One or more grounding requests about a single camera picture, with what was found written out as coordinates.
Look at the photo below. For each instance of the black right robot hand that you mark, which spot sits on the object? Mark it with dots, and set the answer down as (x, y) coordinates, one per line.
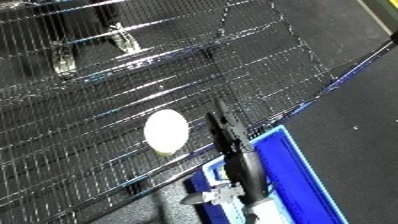
(243, 166)

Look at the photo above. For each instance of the pale right robot arm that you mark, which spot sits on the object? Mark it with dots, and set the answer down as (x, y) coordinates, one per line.
(269, 213)

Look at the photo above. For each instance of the white paper cup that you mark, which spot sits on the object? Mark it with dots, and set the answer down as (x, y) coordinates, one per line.
(166, 131)

